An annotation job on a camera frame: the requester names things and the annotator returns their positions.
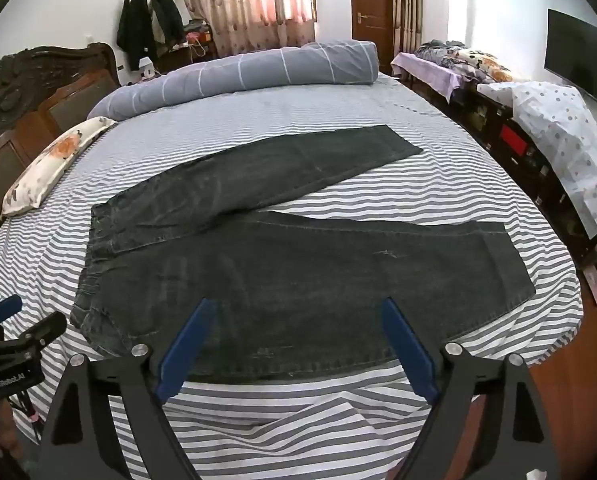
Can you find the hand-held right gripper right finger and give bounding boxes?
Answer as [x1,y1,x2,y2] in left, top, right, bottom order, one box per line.
[381,297,562,480]

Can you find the white dotted cloth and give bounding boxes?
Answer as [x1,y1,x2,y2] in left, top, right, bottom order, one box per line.
[511,80,597,241]

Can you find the black wall television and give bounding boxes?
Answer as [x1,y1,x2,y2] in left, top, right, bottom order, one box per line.
[544,8,597,111]

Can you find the pink paper sheet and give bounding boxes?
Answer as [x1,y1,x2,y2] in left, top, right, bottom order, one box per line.
[582,265,597,306]

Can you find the dark low cabinet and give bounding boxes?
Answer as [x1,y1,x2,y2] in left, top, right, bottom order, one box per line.
[448,80,597,266]

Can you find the wide patterned window curtain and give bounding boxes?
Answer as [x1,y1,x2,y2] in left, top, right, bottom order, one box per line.
[174,0,319,58]

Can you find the cluttered wooden desk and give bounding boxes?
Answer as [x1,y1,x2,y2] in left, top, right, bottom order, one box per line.
[158,20,219,73]

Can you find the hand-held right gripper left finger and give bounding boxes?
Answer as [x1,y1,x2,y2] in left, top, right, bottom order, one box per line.
[37,298,220,480]

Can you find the grey white striped bed sheet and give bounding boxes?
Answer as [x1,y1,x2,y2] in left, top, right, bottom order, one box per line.
[0,72,584,480]

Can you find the dark denim pants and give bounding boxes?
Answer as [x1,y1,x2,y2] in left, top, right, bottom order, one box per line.
[70,125,536,380]

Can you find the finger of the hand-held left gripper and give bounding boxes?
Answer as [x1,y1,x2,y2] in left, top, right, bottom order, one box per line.
[8,311,68,361]
[0,294,23,326]

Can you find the lavender cloth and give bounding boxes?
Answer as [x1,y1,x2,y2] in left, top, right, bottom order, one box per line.
[390,52,479,103]

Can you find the black hanging jacket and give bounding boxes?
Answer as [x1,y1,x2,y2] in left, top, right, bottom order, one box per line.
[116,0,155,65]

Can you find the narrow patterned curtain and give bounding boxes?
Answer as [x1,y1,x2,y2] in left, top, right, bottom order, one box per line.
[391,0,424,56]

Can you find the floral blanket pile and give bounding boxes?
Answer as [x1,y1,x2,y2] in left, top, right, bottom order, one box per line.
[414,40,529,85]

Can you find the red box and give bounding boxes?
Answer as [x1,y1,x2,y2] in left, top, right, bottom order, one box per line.
[499,125,529,158]

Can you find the green hanging jacket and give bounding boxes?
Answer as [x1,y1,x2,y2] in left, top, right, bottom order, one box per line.
[148,0,186,46]

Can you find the dark wooden bed frame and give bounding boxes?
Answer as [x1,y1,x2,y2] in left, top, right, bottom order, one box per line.
[0,42,122,271]

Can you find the rolled grey duvet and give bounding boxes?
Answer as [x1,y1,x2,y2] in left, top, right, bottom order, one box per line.
[87,39,380,122]

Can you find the floral pillow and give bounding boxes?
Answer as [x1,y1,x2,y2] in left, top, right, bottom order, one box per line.
[1,116,119,219]

